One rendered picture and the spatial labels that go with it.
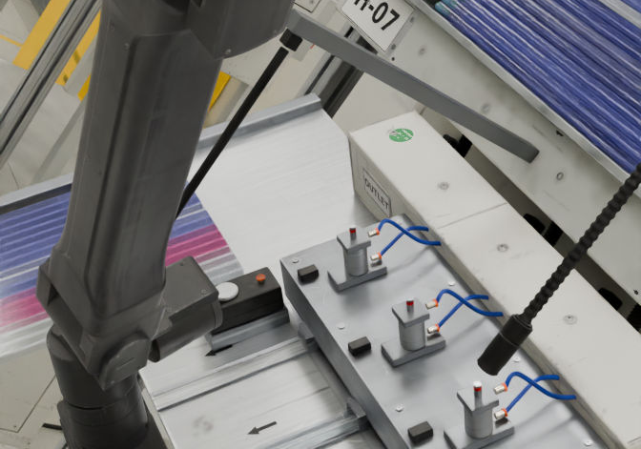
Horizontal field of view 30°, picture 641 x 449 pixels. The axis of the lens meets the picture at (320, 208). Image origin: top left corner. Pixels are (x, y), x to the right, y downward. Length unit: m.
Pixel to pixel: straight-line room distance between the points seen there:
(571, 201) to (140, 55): 0.60
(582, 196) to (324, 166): 0.36
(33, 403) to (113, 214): 1.96
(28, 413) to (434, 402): 1.73
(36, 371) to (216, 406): 1.50
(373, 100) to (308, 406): 2.70
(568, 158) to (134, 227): 0.53
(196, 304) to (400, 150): 0.40
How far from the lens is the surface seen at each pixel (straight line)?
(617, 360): 0.99
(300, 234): 1.25
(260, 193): 1.31
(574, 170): 1.10
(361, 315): 1.06
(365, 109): 3.73
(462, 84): 1.24
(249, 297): 1.12
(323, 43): 0.96
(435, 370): 1.01
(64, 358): 0.87
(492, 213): 1.13
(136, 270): 0.74
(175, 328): 0.89
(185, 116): 0.62
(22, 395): 2.60
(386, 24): 1.36
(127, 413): 0.91
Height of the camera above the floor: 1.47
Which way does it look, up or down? 15 degrees down
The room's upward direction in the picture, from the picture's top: 35 degrees clockwise
